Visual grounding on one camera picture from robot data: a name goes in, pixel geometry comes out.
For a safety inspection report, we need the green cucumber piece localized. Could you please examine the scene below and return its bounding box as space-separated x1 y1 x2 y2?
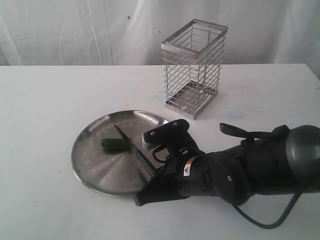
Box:
100 138 131 151

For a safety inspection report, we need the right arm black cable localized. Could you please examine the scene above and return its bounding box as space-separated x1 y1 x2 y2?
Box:
232 189 303 229

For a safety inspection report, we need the round stainless steel plate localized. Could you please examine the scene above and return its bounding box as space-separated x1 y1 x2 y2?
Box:
71 110 168 196

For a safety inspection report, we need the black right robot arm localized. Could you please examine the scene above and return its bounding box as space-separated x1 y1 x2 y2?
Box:
134 119 320 206

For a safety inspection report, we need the black handled kitchen knife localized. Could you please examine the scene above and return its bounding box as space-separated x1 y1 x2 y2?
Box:
114 124 157 176

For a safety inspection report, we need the white backdrop curtain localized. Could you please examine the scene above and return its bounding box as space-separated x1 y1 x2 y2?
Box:
0 0 320 72

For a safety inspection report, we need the wire metal utensil holder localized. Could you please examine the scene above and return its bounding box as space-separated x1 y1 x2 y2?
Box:
161 19 228 120

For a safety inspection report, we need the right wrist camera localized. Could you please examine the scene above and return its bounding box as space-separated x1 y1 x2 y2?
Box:
142 119 199 164

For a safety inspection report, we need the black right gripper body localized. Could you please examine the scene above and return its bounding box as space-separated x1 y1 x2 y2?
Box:
155 147 250 200

